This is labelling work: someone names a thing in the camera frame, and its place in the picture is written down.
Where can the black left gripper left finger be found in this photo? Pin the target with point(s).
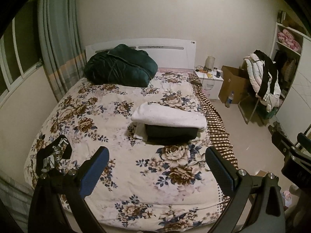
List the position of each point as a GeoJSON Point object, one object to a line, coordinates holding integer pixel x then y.
{"type": "Point", "coordinates": [46, 211]}

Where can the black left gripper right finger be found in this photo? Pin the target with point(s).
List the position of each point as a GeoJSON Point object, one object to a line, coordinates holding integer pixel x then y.
{"type": "Point", "coordinates": [267, 211]}

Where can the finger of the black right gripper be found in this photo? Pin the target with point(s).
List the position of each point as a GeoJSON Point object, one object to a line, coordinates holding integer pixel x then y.
{"type": "Point", "coordinates": [296, 164]}

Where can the white fuzzy garment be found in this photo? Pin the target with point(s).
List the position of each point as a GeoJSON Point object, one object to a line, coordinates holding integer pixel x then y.
{"type": "Point", "coordinates": [164, 116]}

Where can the chair with clothes pile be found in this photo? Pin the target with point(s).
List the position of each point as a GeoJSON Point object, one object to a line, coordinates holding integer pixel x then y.
{"type": "Point", "coordinates": [263, 92]}

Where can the black patterned small garment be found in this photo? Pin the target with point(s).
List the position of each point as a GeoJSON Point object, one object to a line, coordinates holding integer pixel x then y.
{"type": "Point", "coordinates": [49, 157]}

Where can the brown checkered bed sheet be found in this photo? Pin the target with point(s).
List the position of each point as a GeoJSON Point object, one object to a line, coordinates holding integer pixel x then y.
{"type": "Point", "coordinates": [218, 136]}

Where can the floral bed blanket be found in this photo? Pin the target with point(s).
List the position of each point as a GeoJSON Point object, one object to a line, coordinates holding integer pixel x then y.
{"type": "Point", "coordinates": [144, 186]}

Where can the plastic water bottle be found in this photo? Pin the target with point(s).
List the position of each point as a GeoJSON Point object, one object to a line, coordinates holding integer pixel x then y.
{"type": "Point", "coordinates": [229, 99]}

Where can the cardboard box by nightstand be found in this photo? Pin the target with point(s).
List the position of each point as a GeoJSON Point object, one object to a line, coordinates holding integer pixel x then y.
{"type": "Point", "coordinates": [236, 81]}

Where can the white nightstand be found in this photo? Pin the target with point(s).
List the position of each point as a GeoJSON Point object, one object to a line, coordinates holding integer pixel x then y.
{"type": "Point", "coordinates": [211, 84]}

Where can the white wardrobe shelf unit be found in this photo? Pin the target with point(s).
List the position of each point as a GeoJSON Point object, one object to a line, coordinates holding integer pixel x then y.
{"type": "Point", "coordinates": [294, 71]}

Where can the pink folded blanket on shelf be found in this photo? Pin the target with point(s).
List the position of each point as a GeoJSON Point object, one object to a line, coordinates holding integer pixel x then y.
{"type": "Point", "coordinates": [287, 38]}

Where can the beige lamp on nightstand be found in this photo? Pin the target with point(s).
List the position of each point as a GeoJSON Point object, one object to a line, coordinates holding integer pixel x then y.
{"type": "Point", "coordinates": [209, 63]}

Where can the dark green quilted duvet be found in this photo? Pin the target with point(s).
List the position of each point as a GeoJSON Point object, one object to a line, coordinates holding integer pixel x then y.
{"type": "Point", "coordinates": [121, 65]}

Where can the green curtain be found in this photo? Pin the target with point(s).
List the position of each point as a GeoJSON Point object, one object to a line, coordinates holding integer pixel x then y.
{"type": "Point", "coordinates": [63, 57]}

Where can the white bed headboard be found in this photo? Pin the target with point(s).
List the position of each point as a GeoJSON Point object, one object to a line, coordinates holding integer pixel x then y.
{"type": "Point", "coordinates": [166, 52]}

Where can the window with white frame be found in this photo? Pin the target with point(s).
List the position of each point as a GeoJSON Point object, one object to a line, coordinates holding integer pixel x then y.
{"type": "Point", "coordinates": [20, 49]}

